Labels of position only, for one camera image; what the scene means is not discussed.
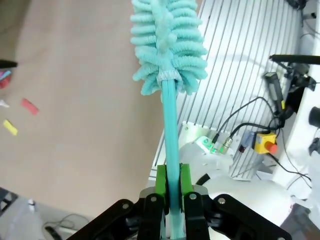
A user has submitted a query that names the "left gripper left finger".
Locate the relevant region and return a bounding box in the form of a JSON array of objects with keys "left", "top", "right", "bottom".
[{"left": 66, "top": 164, "right": 171, "bottom": 240}]

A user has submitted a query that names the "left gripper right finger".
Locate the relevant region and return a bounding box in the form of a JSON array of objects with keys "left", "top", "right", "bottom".
[{"left": 179, "top": 162, "right": 293, "bottom": 240}]

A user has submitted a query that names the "teal microfiber duster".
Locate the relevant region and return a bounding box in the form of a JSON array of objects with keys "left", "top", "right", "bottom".
[{"left": 129, "top": 0, "right": 209, "bottom": 240}]

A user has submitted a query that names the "yellow emergency stop button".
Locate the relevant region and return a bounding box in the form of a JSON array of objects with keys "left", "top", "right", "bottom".
[{"left": 253, "top": 132, "right": 279, "bottom": 155}]

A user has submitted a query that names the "white equipment housing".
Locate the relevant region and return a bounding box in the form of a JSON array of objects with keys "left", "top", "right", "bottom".
[{"left": 282, "top": 82, "right": 320, "bottom": 201}]

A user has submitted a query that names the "red small block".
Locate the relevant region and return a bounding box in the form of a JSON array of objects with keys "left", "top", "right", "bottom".
[{"left": 20, "top": 97, "right": 40, "bottom": 116}]

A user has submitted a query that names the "yellow small block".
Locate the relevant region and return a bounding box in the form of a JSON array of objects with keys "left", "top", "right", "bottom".
[{"left": 2, "top": 119, "right": 19, "bottom": 136}]

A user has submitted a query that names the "grey slotted aluminium plate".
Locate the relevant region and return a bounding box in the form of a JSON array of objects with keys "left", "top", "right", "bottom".
[{"left": 148, "top": 0, "right": 305, "bottom": 182}]

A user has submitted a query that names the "black mounting rod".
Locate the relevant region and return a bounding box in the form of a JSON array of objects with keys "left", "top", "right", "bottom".
[{"left": 268, "top": 54, "right": 320, "bottom": 66}]

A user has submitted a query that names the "red paper scrap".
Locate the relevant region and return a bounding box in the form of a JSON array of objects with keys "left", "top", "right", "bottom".
[{"left": 0, "top": 76, "right": 12, "bottom": 89}]

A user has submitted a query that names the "black floor cable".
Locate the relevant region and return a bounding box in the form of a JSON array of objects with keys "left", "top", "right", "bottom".
[{"left": 44, "top": 212, "right": 92, "bottom": 238}]

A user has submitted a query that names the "black handle device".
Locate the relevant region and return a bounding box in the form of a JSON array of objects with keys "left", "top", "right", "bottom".
[{"left": 264, "top": 71, "right": 286, "bottom": 111}]

